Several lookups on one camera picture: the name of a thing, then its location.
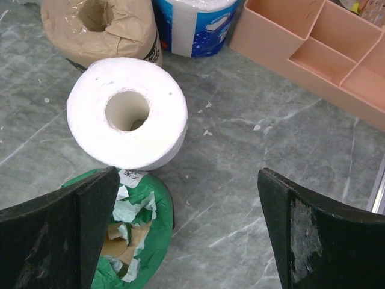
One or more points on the blue-wrapped white paper roll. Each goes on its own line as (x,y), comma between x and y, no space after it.
(194,29)

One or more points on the orange file organizer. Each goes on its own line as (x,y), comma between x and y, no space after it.
(322,47)

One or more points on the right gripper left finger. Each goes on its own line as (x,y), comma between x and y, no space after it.
(55,240)

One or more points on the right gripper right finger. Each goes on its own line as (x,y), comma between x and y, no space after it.
(319,242)

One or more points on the green torn-wrapped paper roll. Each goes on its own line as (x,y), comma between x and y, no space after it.
(139,232)

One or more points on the white paper roll front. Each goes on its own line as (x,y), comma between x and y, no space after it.
(128,113)

